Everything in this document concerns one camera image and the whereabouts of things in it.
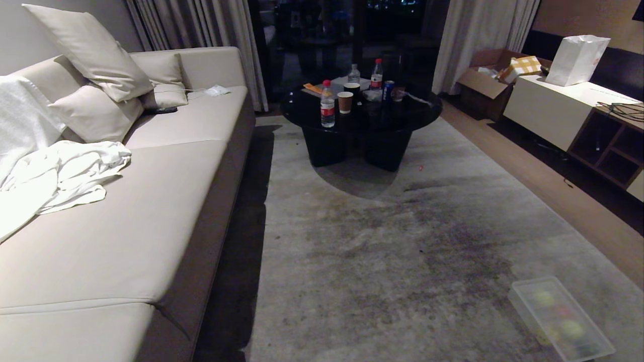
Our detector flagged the cardboard box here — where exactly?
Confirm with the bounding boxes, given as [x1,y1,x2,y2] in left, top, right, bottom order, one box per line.
[457,48,552,122]

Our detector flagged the yellow checked box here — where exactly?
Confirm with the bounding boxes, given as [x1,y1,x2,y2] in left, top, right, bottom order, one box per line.
[505,55,542,80]

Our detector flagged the clear plastic box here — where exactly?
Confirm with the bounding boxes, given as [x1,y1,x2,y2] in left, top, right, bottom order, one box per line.
[507,276,616,362]

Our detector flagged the black round coffee table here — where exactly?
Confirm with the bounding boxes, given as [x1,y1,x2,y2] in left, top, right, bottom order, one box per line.
[280,80,443,172]

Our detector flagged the water bottle red cap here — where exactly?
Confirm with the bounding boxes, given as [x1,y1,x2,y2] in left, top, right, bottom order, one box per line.
[320,79,336,128]

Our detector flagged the grey carpet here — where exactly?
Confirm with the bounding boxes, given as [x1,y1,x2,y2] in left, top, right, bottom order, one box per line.
[240,117,644,362]

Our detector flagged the beige sofa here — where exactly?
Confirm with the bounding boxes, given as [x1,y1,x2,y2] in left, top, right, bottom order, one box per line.
[0,47,257,362]

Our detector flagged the small beige cushion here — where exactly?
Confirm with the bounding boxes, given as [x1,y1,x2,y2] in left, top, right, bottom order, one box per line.
[130,53,189,110]

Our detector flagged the grey curtain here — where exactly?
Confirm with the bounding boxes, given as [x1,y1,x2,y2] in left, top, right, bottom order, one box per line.
[125,0,269,113]
[432,0,541,96]

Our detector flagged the white low cabinet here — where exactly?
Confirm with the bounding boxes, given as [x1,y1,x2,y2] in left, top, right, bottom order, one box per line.
[503,74,642,152]

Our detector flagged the white crumpled cloth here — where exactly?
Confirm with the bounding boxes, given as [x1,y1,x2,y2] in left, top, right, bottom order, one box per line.
[0,140,132,243]

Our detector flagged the large beige cushion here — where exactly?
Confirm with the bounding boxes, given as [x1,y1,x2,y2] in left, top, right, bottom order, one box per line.
[21,4,154,103]

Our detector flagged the white paper bag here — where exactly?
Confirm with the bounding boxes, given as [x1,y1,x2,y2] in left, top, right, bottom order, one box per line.
[545,35,611,87]

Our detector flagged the wooden shelf unit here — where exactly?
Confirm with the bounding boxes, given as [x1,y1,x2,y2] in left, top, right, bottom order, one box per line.
[568,103,644,190]

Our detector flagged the black cable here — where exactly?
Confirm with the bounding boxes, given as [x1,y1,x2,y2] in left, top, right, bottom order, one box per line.
[597,102,644,122]

